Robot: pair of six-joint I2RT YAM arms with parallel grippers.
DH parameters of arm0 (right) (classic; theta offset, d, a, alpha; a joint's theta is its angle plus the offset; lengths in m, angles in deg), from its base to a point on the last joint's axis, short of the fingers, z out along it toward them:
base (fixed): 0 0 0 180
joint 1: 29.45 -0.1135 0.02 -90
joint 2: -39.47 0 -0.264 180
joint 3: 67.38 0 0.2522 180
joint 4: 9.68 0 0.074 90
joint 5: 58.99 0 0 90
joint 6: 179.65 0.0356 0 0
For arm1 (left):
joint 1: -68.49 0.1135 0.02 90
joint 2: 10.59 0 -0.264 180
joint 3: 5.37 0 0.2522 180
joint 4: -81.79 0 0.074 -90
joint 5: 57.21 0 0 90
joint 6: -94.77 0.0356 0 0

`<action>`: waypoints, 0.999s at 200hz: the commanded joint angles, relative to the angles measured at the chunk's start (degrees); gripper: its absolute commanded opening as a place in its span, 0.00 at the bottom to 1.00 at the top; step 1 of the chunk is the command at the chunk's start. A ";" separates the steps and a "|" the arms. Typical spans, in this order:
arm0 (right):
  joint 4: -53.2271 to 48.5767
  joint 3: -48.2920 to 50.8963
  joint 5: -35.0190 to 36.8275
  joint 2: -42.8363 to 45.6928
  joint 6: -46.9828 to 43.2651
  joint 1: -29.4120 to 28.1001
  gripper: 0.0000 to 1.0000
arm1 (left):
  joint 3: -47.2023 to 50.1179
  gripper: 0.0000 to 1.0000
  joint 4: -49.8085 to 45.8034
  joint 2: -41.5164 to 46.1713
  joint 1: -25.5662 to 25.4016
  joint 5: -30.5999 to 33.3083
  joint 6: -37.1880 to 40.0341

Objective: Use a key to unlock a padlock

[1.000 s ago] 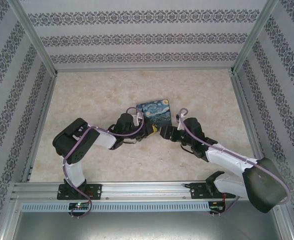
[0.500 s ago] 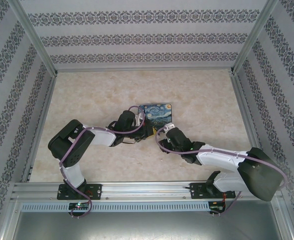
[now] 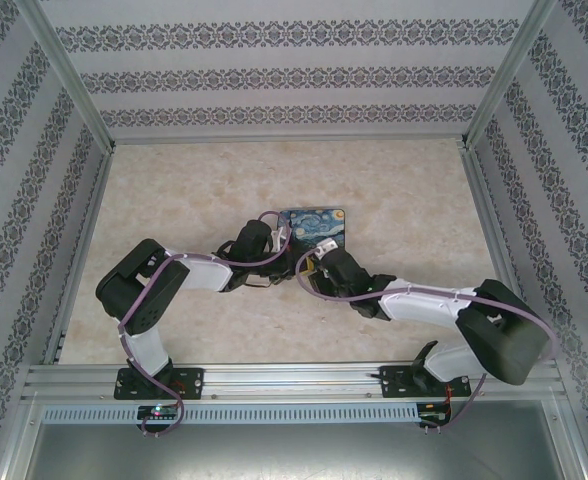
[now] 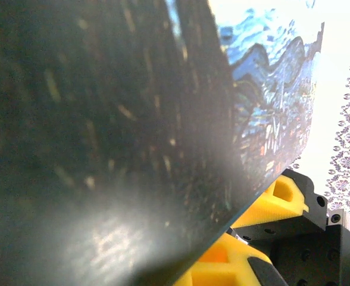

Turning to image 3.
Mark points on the starry night painted tin box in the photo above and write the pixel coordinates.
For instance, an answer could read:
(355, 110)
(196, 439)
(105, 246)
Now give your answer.
(319, 225)

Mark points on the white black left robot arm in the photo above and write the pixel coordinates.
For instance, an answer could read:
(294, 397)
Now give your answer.
(204, 272)

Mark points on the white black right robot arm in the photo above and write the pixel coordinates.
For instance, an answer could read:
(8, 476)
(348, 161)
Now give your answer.
(424, 302)

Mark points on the grey metal sheet panel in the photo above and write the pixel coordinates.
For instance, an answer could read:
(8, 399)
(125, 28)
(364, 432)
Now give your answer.
(294, 452)

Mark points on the left controller circuit board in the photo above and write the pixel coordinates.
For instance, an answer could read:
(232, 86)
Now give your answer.
(159, 412)

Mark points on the aluminium mounting rail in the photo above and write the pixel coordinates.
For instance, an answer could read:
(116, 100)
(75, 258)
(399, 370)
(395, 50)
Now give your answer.
(294, 382)

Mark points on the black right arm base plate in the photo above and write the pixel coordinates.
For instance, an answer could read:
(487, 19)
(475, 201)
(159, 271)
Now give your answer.
(394, 382)

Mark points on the aluminium side frame rail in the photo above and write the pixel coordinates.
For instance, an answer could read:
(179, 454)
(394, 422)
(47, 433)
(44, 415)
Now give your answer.
(81, 250)
(494, 225)

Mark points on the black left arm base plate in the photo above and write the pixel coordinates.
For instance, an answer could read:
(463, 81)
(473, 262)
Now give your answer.
(189, 382)

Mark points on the aluminium frame post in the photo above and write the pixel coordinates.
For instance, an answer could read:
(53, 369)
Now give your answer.
(511, 65)
(69, 70)

